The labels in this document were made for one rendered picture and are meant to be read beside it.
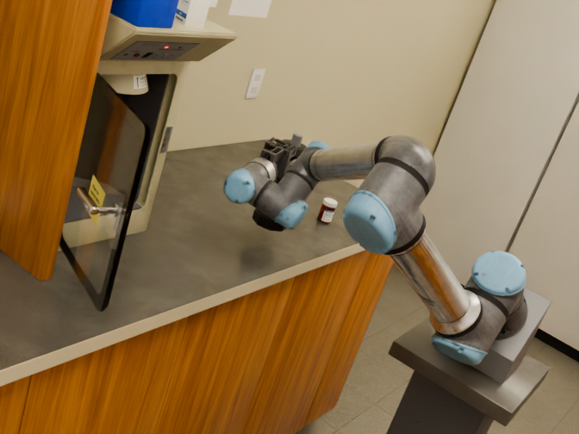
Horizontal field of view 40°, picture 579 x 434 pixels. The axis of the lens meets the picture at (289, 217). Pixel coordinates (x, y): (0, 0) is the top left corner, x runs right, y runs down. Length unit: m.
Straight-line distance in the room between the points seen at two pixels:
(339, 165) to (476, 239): 2.95
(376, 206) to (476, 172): 3.13
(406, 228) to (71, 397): 0.78
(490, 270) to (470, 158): 2.81
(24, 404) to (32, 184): 0.45
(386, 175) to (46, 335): 0.72
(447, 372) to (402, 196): 0.59
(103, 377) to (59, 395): 0.12
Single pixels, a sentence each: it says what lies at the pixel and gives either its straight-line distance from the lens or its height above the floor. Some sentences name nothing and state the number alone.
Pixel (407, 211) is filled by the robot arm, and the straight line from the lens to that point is 1.50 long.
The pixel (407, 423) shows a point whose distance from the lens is 2.10.
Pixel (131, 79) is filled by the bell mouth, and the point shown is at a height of 1.35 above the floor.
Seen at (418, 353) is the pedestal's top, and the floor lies 0.94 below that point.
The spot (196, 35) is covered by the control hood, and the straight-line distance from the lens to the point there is 1.74.
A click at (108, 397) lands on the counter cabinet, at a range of 1.86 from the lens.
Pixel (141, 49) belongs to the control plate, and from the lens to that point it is 1.70.
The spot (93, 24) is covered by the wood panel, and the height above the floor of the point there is 1.50.
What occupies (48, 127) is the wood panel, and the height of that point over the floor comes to 1.27.
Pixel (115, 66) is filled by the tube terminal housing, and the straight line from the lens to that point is 1.77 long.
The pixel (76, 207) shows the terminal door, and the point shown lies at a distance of 1.73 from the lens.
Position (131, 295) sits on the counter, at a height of 0.94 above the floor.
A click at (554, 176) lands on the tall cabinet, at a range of 4.44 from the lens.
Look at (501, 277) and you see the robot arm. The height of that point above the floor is 1.22.
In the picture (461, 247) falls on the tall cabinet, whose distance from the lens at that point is 4.68.
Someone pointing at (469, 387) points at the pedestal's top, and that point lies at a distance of 1.93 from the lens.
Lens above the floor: 1.85
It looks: 22 degrees down
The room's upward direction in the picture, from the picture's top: 19 degrees clockwise
